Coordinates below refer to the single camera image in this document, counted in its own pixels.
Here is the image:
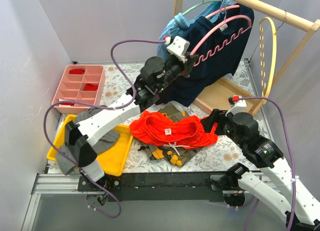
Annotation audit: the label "pink hanger with navy shorts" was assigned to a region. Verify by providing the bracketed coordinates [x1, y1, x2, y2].
[205, 0, 240, 19]

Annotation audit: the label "yellow plastic tray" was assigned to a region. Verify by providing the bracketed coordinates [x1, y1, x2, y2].
[53, 114, 133, 177]

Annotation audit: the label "pink divided organizer box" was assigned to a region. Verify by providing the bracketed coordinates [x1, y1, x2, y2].
[52, 64, 106, 114]

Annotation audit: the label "orange shorts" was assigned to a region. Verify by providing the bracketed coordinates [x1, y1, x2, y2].
[129, 111, 218, 149]

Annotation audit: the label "red sock middle compartment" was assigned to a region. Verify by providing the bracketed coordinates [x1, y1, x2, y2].
[83, 83, 99, 91]

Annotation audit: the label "light blue shorts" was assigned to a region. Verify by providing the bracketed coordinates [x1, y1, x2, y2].
[156, 0, 235, 60]

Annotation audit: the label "camouflage shorts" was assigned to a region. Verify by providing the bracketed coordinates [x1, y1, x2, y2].
[138, 103, 203, 167]

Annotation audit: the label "yellow wavy hanger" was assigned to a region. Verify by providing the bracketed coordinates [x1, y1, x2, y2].
[259, 10, 287, 98]

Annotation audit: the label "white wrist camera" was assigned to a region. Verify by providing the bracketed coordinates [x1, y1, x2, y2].
[166, 36, 190, 63]
[226, 95, 247, 115]

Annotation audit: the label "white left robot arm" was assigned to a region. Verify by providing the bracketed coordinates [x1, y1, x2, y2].
[64, 52, 199, 191]

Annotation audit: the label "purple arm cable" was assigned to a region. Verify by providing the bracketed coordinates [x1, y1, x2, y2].
[43, 38, 168, 219]
[239, 96, 297, 231]

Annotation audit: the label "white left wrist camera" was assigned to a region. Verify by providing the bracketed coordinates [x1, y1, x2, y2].
[166, 36, 190, 63]

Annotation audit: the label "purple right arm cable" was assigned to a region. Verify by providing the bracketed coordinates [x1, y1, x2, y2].
[239, 96, 297, 231]

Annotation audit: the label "navy blue shorts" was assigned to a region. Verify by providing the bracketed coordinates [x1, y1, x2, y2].
[157, 4, 255, 107]

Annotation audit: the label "green hanger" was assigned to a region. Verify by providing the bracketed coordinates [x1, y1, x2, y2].
[181, 0, 221, 16]

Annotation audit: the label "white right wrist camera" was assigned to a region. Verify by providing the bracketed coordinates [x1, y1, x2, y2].
[226, 95, 247, 115]

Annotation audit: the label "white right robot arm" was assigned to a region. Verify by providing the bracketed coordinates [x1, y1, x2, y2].
[201, 109, 320, 231]

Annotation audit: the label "red sock compartment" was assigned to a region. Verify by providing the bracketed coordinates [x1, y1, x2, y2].
[83, 83, 99, 91]
[69, 68, 85, 75]

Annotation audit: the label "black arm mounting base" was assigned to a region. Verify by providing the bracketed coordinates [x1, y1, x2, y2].
[77, 171, 254, 207]

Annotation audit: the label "grey shorts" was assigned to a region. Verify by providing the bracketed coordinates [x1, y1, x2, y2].
[55, 107, 120, 175]

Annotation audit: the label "pink wavy hanger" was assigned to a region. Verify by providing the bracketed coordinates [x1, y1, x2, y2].
[190, 14, 252, 67]

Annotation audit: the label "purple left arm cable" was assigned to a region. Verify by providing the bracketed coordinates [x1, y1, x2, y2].
[43, 38, 168, 219]

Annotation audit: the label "red white striped sock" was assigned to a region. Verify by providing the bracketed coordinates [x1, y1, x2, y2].
[58, 100, 75, 107]

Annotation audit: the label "red sock top compartment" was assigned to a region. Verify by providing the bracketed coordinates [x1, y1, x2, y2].
[69, 68, 85, 75]

